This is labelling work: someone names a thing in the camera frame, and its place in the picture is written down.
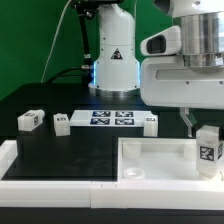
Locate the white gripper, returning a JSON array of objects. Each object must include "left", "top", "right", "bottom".
[{"left": 140, "top": 26, "right": 224, "bottom": 137}]

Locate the white square tabletop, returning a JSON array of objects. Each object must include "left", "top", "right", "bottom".
[{"left": 117, "top": 136, "right": 224, "bottom": 183}]

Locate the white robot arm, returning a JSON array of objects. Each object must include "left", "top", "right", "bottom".
[{"left": 89, "top": 0, "right": 224, "bottom": 109}]

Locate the white U-shaped fence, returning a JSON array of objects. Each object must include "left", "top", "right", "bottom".
[{"left": 0, "top": 140, "right": 224, "bottom": 210}]

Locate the black cable bundle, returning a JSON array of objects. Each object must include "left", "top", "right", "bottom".
[{"left": 44, "top": 65, "right": 94, "bottom": 84}]

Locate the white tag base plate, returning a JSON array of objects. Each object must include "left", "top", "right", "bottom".
[{"left": 70, "top": 110, "right": 156, "bottom": 127}]

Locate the white cable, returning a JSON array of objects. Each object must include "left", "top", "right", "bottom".
[{"left": 40, "top": 0, "right": 74, "bottom": 84}]

